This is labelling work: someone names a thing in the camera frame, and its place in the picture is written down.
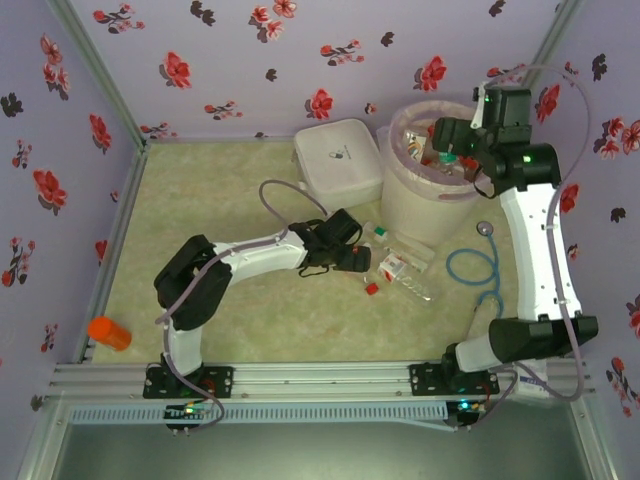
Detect white round waste bin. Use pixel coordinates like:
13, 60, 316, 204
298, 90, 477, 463
377, 102, 486, 249

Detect translucent plastic bin liner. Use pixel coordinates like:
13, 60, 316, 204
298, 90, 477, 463
377, 102, 489, 205

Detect red white label bottle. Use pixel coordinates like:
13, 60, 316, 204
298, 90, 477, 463
375, 252, 435, 304

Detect small clear bottle green band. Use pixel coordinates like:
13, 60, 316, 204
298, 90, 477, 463
363, 221, 392, 246

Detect clear flat plastic bottle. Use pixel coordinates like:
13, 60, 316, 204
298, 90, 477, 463
388, 237, 435, 266

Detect white plastic medicine case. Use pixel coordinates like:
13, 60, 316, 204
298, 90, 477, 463
292, 118, 384, 210

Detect blue stethoscope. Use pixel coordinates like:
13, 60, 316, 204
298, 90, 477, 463
444, 221, 505, 331

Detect small circuit board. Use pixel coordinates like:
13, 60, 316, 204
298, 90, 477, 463
447, 397, 489, 430
164, 402, 211, 430

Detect orange pill bottle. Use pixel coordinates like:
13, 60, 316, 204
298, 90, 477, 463
87, 315, 133, 353

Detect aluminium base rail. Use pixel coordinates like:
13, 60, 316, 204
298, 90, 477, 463
48, 360, 597, 400

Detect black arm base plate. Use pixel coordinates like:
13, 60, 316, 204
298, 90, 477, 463
143, 364, 235, 400
408, 362, 501, 396

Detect aluminium frame post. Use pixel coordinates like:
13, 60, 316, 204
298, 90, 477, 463
44, 0, 150, 151
529, 0, 586, 69

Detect white slotted cable duct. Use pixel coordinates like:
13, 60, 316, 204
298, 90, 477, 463
69, 401, 449, 427

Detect aluminium frame beam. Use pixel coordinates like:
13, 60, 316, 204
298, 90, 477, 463
567, 394, 622, 480
14, 142, 151, 480

